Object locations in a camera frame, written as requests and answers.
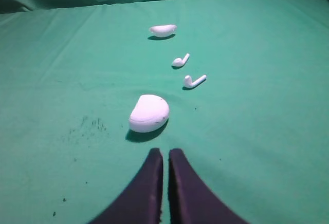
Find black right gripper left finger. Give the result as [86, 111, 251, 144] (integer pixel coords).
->
[90, 148, 163, 223]

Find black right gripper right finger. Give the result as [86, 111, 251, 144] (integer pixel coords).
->
[168, 148, 247, 223]

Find white earphone case body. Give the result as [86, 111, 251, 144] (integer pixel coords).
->
[129, 94, 170, 133]

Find white earphone case lid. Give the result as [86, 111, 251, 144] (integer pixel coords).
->
[149, 24, 177, 38]

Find white earbud near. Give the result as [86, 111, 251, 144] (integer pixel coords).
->
[184, 74, 207, 89]

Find white earbud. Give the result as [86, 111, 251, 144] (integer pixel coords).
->
[172, 53, 190, 67]
[184, 74, 207, 89]

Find white earbud far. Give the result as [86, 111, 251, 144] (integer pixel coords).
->
[172, 53, 190, 67]

